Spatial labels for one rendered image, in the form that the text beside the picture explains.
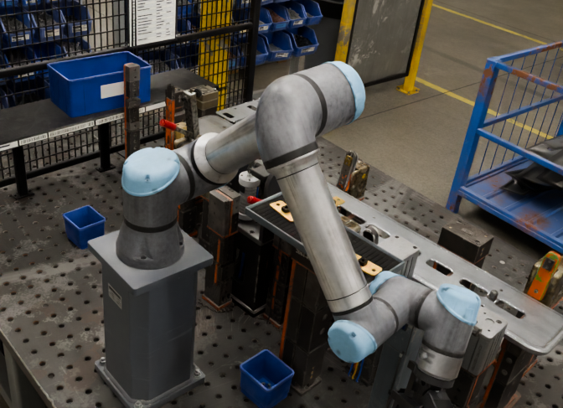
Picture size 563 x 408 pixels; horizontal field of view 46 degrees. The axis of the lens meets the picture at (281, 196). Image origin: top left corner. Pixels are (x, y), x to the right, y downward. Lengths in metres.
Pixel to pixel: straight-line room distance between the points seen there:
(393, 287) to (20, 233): 1.43
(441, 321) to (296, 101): 0.44
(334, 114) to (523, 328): 0.78
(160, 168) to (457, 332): 0.66
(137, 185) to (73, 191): 1.15
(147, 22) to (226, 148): 1.26
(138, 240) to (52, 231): 0.89
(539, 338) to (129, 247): 0.95
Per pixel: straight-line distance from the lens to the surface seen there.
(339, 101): 1.15
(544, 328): 1.70
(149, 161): 1.40
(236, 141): 1.33
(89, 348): 1.87
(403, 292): 1.20
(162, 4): 2.58
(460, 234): 1.88
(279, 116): 1.07
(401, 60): 5.46
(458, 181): 3.91
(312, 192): 1.07
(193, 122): 2.05
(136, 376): 1.65
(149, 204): 1.39
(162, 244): 1.45
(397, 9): 5.20
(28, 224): 2.35
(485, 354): 1.56
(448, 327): 1.18
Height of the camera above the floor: 2.01
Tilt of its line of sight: 31 degrees down
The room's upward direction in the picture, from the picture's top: 7 degrees clockwise
